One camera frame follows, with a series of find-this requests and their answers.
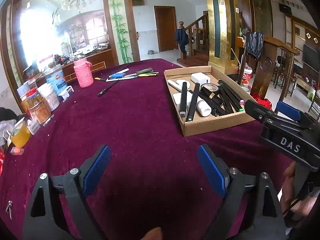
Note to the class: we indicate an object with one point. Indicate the person in dark jacket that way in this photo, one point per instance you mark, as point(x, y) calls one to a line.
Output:
point(182, 39)

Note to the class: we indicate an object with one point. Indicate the brown jar red lid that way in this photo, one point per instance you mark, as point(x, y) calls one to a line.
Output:
point(37, 106)

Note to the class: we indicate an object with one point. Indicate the black pen gold band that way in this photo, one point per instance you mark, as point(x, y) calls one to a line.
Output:
point(214, 96)

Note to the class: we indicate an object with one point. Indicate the blue label plastic jar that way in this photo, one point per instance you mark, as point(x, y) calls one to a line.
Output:
point(55, 77)

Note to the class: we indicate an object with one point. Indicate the dark blue marker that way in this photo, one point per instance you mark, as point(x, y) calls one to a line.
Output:
point(48, 120)

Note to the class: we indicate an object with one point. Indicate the blue lighter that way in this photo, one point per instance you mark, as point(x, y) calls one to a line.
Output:
point(117, 75)

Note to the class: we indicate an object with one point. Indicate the pink knitted bottle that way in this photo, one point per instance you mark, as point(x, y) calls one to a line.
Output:
point(82, 68)

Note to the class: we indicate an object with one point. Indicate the cardboard box tray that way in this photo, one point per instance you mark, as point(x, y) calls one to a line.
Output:
point(221, 117)

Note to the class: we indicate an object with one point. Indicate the yellow tape roll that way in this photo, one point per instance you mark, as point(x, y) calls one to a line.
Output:
point(20, 134)

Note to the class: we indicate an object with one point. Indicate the black marker green end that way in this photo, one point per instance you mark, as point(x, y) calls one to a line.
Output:
point(232, 100)

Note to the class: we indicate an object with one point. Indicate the clear pouch pink item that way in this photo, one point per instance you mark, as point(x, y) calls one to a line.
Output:
point(16, 151)

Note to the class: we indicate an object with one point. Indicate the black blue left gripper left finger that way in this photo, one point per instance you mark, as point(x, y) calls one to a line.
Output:
point(44, 218)

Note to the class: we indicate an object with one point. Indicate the small blue white box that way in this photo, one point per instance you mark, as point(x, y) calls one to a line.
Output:
point(65, 94)

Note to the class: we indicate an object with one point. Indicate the white stick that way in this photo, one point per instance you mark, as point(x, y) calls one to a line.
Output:
point(120, 72)

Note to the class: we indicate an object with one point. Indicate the white power adapter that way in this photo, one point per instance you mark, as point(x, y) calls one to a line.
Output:
point(200, 78)

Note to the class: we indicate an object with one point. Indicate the black clear gel pen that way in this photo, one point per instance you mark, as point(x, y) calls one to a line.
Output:
point(183, 103)

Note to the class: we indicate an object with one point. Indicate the wooden chair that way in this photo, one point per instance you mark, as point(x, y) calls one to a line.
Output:
point(264, 49)

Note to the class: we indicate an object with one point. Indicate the red carton pack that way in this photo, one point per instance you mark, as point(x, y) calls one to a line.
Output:
point(2, 159)

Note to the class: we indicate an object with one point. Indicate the left hand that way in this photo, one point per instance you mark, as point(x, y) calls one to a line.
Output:
point(154, 234)

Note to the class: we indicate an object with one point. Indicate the right hand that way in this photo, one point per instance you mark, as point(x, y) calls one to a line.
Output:
point(287, 202)

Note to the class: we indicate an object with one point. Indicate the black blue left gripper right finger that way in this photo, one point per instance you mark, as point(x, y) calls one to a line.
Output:
point(263, 218)

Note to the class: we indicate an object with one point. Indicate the small white barcode box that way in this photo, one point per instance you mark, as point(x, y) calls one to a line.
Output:
point(33, 126)

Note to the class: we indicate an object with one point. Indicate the white medicine bottle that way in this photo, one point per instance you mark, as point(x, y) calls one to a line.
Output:
point(49, 95)

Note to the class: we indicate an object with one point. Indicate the black tape roll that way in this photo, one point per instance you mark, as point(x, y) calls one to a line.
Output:
point(210, 87)

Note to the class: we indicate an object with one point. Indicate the white red bucket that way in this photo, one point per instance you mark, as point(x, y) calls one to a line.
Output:
point(247, 76)

